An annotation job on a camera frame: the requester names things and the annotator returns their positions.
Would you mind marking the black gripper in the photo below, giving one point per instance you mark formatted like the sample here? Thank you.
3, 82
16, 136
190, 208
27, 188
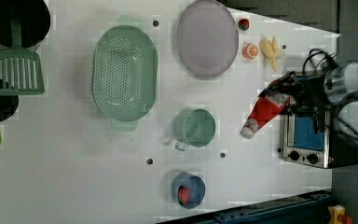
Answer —
309, 92

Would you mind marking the red ketchup bottle white cap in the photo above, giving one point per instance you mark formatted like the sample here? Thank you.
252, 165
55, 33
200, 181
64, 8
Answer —
265, 109

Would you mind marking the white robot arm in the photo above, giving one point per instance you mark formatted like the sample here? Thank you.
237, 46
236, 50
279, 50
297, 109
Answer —
341, 89

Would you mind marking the silver black toaster oven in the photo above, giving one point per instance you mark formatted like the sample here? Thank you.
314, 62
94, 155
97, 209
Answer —
311, 138

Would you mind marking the peeled banana toy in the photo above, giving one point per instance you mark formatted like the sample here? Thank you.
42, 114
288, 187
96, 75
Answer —
271, 51

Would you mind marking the red strawberry toy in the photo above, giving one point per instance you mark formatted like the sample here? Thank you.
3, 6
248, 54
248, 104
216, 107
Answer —
244, 24

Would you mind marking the lilac round plate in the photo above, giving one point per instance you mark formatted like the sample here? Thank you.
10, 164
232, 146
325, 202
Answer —
207, 39

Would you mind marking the green metal mug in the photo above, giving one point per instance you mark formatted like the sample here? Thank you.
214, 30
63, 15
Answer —
193, 128

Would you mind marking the blue small cup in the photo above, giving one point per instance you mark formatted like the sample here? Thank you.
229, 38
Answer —
194, 183

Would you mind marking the red strawberry in cup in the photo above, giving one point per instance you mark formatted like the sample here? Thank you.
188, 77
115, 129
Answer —
183, 195

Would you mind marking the green perforated colander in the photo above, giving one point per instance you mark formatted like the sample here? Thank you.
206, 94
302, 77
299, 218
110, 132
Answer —
125, 70

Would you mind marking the green slotted spatula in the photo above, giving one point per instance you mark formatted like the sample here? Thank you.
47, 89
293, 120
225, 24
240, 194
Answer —
20, 68

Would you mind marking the large black pot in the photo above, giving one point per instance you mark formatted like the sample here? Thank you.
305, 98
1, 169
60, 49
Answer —
32, 17

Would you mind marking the blue metal frame rail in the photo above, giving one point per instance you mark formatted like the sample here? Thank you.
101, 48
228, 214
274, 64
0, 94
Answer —
307, 208

